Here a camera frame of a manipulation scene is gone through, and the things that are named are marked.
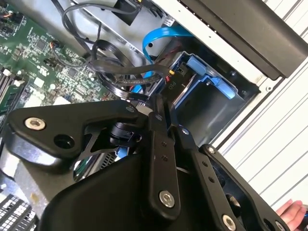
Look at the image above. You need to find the person's hand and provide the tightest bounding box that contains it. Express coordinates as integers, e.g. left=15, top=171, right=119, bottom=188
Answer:
left=275, top=199, right=308, bottom=231

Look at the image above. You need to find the power wire with black connector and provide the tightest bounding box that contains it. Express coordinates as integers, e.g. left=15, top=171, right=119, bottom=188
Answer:
left=158, top=39, right=187, bottom=98

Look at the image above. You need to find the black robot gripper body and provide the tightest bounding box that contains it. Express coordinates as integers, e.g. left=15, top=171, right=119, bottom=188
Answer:
left=39, top=150, right=293, bottom=231

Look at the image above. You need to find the blue data wire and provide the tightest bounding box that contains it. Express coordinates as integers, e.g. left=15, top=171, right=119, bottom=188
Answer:
left=141, top=26, right=194, bottom=102

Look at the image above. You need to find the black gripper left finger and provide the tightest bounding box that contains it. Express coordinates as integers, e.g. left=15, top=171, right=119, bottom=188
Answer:
left=4, top=93, right=181, bottom=218

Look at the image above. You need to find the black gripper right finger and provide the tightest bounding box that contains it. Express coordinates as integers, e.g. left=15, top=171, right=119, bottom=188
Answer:
left=166, top=100, right=293, bottom=231

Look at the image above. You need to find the hard disk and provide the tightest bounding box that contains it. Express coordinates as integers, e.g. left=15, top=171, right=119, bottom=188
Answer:
left=168, top=51, right=239, bottom=106

